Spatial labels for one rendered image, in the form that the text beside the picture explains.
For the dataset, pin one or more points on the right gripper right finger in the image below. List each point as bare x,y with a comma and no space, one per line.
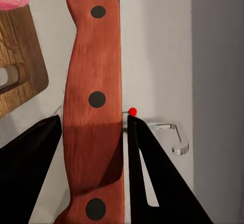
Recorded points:
177,203

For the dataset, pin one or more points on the drop in sink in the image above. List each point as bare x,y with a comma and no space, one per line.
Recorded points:
54,196

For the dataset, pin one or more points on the parer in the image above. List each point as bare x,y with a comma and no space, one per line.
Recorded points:
93,117

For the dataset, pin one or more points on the cutting board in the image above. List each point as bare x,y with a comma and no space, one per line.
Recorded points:
19,45

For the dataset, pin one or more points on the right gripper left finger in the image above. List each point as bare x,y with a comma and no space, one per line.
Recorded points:
24,164

